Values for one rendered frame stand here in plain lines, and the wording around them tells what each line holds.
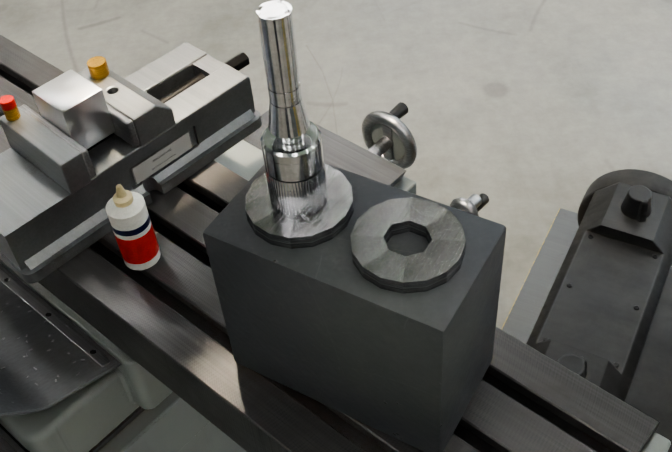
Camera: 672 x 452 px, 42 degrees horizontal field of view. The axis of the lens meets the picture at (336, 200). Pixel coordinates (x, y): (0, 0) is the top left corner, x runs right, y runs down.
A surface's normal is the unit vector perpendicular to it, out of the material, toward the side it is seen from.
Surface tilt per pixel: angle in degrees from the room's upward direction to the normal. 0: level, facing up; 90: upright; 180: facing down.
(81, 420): 90
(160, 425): 90
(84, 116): 90
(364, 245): 0
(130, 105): 0
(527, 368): 0
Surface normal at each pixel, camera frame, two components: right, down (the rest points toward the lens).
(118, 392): 0.76, 0.43
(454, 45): -0.07, -0.71
